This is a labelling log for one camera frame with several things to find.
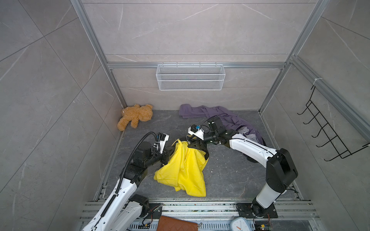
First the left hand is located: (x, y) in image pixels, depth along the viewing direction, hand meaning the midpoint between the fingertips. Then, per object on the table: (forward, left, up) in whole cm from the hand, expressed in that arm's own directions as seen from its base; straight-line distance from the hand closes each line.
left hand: (174, 146), depth 74 cm
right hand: (+5, -9, -4) cm, 11 cm away
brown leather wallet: (-32, +5, -19) cm, 37 cm away
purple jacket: (+34, -41, -19) cm, 56 cm away
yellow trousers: (-9, -5, -9) cm, 14 cm away
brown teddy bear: (+36, +33, -13) cm, 51 cm away
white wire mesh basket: (+52, -9, +8) cm, 53 cm away
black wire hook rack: (-9, -73, +10) cm, 75 cm away
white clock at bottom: (-33, -31, -19) cm, 49 cm away
